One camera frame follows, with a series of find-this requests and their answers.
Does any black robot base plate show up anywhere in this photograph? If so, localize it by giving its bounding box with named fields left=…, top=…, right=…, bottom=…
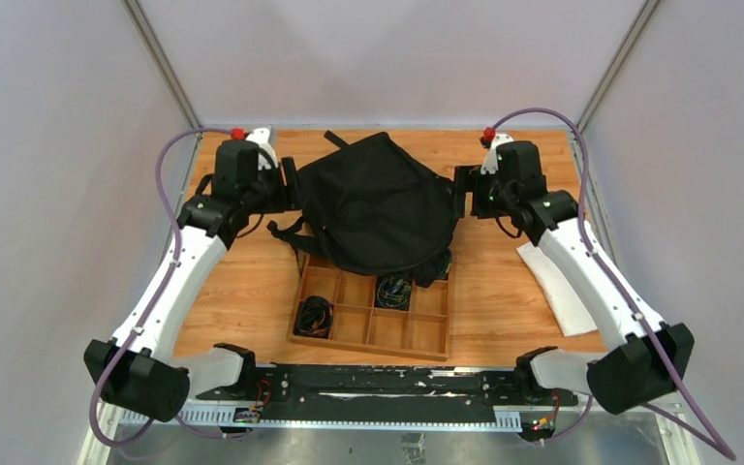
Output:
left=198, top=363, right=578, bottom=424

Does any dark blue yellow rolled belt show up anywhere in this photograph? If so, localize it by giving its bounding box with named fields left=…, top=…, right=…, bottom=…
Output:
left=429, top=249, right=453, bottom=281

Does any white slotted cable duct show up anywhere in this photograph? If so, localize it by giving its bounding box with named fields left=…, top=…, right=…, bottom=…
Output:
left=118, top=404, right=523, bottom=432

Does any white folded cloth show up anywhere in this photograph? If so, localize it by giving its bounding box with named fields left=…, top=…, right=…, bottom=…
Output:
left=516, top=242, right=597, bottom=337

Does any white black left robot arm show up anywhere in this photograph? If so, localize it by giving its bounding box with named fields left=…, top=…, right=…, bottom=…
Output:
left=83, top=127, right=295, bottom=422

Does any wooden compartment organizer tray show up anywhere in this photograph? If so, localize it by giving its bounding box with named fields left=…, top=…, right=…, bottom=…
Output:
left=287, top=252, right=454, bottom=361

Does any black fabric backpack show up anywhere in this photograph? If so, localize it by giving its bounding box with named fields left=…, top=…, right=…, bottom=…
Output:
left=267, top=131, right=458, bottom=288

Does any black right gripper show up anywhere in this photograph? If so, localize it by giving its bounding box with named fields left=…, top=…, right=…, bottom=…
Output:
left=448, top=165, right=516, bottom=220

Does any black rolled belt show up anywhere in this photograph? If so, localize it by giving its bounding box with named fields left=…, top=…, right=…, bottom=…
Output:
left=293, top=295, right=334, bottom=339

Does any multicolour rolled belt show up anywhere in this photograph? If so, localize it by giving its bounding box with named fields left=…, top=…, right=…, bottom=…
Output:
left=374, top=275, right=412, bottom=311

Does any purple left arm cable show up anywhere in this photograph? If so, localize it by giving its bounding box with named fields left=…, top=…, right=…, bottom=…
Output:
left=88, top=127, right=246, bottom=450

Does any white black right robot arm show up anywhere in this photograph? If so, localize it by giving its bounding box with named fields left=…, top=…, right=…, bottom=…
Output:
left=453, top=128, right=695, bottom=414

